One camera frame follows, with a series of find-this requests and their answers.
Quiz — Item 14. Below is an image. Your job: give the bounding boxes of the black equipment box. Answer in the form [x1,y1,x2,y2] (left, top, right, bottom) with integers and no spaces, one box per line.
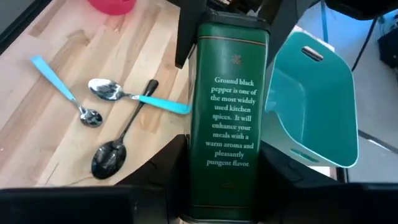
[377,27,398,68]

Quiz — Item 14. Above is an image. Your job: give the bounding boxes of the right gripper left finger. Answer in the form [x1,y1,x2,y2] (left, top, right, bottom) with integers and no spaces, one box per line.
[0,135,190,224]

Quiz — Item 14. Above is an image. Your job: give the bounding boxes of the light-blue-handled spoon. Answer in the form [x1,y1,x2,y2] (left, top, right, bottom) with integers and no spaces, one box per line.
[29,55,104,129]

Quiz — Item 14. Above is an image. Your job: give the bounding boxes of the black metal spoon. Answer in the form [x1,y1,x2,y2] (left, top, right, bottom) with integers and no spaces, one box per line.
[90,78,160,180]

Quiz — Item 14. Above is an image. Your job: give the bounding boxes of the black aluminium table frame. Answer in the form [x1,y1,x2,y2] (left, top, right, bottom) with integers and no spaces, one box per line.
[0,0,53,56]

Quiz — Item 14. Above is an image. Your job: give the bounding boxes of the teal-handled spoon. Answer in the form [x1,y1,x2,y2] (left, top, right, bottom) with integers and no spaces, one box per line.
[87,77,193,116]

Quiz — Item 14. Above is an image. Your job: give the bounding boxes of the green plastic bin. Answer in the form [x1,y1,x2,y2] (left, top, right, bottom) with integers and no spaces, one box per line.
[260,30,360,169]

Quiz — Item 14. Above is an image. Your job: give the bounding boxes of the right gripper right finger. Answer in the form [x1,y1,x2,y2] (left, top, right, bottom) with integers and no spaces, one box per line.
[254,139,398,224]

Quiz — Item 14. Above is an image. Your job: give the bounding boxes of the blue metal pole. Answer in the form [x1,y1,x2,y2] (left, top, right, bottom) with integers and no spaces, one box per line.
[320,0,330,43]

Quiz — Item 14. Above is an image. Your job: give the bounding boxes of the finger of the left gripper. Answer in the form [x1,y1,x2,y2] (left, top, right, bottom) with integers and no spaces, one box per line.
[259,0,321,66]
[174,0,208,69]

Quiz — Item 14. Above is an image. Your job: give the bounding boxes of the pink plastic bowl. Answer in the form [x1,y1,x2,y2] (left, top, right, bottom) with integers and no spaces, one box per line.
[86,0,138,16]

